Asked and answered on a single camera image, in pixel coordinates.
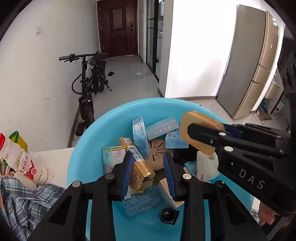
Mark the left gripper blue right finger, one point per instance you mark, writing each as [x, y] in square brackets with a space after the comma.
[169, 167]

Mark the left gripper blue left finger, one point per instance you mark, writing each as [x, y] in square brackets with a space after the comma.
[128, 164]

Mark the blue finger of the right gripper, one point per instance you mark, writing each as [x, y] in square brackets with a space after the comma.
[233, 130]

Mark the gold coffee carton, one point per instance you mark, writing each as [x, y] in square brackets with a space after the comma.
[142, 175]

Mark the person's right hand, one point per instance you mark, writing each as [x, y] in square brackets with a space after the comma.
[266, 214]

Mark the white green small box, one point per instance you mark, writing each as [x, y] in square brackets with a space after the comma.
[112, 156]

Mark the orange narrow box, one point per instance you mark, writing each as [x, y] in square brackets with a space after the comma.
[126, 142]

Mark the brown round vented disc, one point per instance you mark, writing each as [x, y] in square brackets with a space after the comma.
[157, 148]

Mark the blue tall upright box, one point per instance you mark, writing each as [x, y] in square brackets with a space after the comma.
[140, 136]

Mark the small light blue box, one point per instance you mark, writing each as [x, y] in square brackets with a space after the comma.
[173, 140]

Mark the light blue long box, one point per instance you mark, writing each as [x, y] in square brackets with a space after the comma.
[161, 127]

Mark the white plastic wrapped pack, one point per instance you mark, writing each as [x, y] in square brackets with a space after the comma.
[207, 166]

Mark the black charger on floor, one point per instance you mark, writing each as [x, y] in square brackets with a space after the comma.
[79, 128]

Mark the grey refrigerator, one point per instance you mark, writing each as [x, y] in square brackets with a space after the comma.
[250, 62]

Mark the black folding electric bike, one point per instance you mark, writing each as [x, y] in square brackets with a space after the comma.
[92, 80]

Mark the white milk bottle red cap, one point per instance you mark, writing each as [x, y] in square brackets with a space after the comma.
[20, 161]

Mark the plaid blue cloth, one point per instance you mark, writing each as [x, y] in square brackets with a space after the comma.
[22, 208]

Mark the yellow bottle green cap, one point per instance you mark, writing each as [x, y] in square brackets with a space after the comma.
[16, 138]

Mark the dark brown entrance door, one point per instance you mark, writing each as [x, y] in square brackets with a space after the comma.
[117, 27]

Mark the small black camera cube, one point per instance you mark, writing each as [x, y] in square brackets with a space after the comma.
[169, 216]

